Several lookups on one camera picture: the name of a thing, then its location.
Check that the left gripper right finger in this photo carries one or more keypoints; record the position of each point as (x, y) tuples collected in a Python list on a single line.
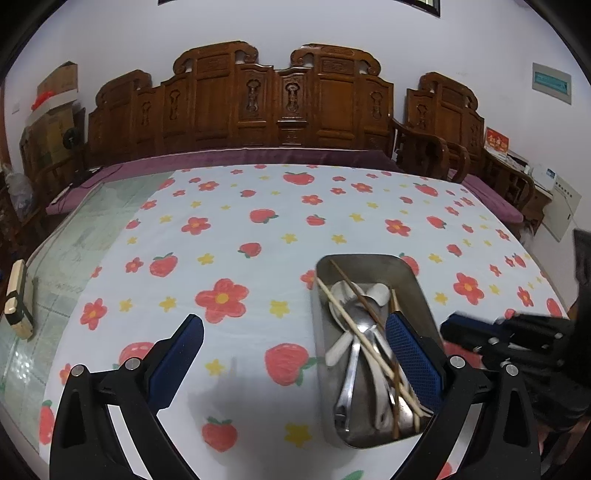
[(431, 373)]

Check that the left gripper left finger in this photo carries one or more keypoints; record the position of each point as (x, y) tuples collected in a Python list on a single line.
[(156, 375)]

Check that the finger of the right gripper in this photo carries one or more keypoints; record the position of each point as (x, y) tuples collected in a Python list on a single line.
[(475, 318), (469, 334)]

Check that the light bamboo chopstick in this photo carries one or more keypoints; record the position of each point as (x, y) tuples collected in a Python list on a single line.
[(379, 359), (414, 404)]

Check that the metal utensil tray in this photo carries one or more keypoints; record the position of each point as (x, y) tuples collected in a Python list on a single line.
[(368, 400)]

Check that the metal spoon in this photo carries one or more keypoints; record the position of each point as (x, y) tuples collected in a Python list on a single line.
[(343, 406)]

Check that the large white ceramic spoon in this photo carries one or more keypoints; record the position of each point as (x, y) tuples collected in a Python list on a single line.
[(351, 304)]

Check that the strawberry flower tablecloth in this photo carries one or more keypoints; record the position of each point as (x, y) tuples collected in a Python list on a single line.
[(238, 246)]

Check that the small wooden block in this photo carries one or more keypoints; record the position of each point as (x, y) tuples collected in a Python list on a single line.
[(18, 308)]

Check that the white box on table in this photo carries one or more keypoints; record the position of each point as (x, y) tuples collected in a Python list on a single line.
[(543, 176)]

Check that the red paper box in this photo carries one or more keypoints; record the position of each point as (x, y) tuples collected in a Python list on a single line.
[(496, 142)]

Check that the carved wooden armchair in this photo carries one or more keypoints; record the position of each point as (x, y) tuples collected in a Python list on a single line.
[(452, 139)]

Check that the clear plastic bag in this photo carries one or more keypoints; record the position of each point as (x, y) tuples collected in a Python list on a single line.
[(20, 191)]

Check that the stacked cardboard boxes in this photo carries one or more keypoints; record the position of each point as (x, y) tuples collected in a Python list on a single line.
[(52, 115)]

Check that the carved wooden bench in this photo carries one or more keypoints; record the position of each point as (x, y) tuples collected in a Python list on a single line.
[(330, 106)]

